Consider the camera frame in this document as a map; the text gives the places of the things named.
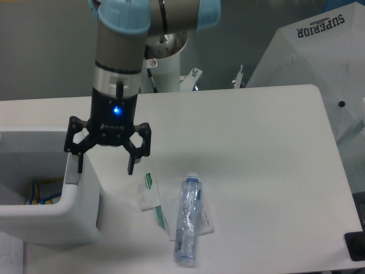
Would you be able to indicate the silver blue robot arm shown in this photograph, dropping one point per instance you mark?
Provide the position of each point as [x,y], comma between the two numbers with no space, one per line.
[123,30]

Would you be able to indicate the printed paper sheet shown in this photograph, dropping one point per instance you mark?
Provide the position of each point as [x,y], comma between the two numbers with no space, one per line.
[12,254]

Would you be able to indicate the white metal base frame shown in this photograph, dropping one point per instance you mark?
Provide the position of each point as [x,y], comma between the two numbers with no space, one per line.
[188,78]

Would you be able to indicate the clear plastic bag with label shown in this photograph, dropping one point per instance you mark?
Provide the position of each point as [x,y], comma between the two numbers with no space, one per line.
[166,217]

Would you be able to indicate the white push-lid trash can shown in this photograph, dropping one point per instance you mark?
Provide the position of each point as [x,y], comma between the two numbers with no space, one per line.
[31,153]

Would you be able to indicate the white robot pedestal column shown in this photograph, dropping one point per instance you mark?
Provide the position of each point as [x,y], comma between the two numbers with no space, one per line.
[161,64]

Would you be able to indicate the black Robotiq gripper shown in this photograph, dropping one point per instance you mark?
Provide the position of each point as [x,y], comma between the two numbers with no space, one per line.
[110,124]

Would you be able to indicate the crushed clear plastic bottle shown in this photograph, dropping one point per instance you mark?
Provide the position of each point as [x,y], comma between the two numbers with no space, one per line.
[188,218]

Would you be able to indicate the black device at table edge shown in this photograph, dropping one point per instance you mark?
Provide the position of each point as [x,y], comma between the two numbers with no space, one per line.
[355,245]

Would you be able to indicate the yellow blue snack bag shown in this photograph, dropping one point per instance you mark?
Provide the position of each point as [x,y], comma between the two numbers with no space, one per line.
[45,192]

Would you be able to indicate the white Superior umbrella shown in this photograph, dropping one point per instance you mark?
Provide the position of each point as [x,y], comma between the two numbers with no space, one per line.
[327,51]

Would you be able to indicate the white green wrapper packet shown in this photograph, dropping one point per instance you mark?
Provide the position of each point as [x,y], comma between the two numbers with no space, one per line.
[148,193]

